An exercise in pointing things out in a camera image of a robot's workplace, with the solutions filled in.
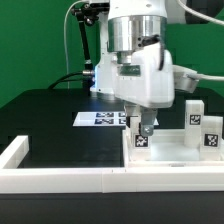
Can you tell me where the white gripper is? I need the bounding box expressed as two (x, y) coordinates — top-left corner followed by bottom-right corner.
(114, 43), (174, 137)

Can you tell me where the white square tabletop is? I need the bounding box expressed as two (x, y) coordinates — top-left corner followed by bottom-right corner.
(123, 129), (224, 168)

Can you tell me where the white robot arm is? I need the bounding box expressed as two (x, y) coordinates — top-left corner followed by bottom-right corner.
(90, 0), (224, 137)

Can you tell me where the white marker sheet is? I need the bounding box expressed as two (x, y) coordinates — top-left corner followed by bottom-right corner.
(72, 111), (160, 127)

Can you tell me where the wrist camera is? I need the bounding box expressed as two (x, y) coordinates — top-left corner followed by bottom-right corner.
(173, 65), (198, 93)

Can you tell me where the white U-shaped fence wall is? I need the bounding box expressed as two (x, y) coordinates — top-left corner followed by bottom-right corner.
(0, 135), (224, 194)

